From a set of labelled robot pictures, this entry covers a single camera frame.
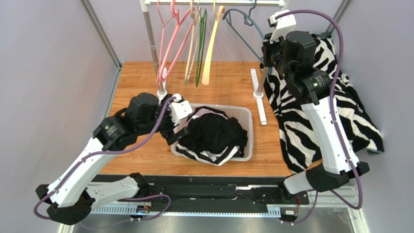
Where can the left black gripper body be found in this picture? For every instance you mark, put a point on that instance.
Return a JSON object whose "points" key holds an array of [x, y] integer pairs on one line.
{"points": [[166, 129]]}

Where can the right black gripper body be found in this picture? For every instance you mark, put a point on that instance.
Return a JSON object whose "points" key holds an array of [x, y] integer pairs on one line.
{"points": [[267, 49]]}

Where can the black tank top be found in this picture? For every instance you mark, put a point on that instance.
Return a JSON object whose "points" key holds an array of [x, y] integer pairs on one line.
{"points": [[214, 133]]}

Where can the black white striped top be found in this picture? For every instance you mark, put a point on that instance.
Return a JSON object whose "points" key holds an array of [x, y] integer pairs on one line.
{"points": [[208, 157]]}

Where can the cream hanger with striped top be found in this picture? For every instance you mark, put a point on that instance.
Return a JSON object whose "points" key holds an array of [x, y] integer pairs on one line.
{"points": [[207, 65]]}

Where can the green hanger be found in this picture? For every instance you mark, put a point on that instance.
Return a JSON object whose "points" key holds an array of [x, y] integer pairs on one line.
{"points": [[202, 34]]}

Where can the beige wooden hanger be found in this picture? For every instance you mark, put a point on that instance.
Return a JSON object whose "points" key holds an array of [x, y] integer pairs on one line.
{"points": [[195, 17]]}

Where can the thick pink plastic hanger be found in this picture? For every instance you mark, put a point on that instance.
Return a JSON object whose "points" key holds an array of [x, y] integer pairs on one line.
{"points": [[179, 21]]}

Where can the mauve tank top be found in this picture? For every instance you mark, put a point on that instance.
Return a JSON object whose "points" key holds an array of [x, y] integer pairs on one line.
{"points": [[204, 111]]}

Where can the thin pink wire hanger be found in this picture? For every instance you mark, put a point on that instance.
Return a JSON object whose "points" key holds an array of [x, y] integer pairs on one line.
{"points": [[163, 53]]}

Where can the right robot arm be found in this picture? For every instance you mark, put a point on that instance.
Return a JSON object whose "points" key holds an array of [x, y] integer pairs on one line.
{"points": [[292, 56]]}

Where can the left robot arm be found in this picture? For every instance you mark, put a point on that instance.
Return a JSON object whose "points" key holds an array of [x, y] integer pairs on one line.
{"points": [[71, 198]]}

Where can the white plastic laundry basket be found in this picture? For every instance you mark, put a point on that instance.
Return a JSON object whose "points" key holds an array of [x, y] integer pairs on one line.
{"points": [[242, 114]]}

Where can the zebra print blanket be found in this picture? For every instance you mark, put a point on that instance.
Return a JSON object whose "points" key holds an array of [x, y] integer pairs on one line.
{"points": [[299, 145]]}

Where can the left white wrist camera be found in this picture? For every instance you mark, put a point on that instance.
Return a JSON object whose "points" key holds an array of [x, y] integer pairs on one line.
{"points": [[180, 109]]}

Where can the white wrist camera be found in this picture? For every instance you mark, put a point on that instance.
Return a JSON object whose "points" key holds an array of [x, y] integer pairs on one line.
{"points": [[283, 25], [180, 109]]}

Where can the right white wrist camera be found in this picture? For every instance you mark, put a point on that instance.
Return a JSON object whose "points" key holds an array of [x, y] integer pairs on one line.
{"points": [[283, 25]]}

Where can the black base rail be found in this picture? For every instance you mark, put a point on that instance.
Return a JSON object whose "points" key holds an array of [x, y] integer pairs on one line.
{"points": [[215, 195]]}

